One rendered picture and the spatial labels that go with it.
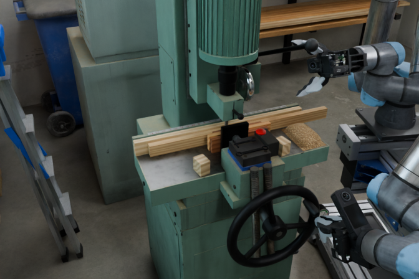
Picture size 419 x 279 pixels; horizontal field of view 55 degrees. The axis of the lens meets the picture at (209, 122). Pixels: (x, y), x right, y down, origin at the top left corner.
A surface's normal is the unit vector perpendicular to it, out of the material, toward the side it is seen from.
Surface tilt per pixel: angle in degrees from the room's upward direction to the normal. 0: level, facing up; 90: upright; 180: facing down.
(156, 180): 0
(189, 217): 90
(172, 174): 0
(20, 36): 90
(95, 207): 0
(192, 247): 90
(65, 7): 22
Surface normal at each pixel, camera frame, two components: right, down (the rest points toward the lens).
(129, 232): 0.00, -0.86
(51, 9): 0.15, -0.62
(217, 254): 0.37, 0.48
